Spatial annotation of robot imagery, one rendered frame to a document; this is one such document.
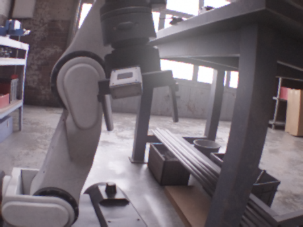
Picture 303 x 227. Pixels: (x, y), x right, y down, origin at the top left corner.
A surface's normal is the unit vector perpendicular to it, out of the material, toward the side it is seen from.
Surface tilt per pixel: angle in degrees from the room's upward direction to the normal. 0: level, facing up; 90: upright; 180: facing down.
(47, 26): 90
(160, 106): 90
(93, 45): 90
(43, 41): 90
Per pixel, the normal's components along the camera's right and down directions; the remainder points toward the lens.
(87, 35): 0.36, 0.19
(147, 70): -0.05, 0.18
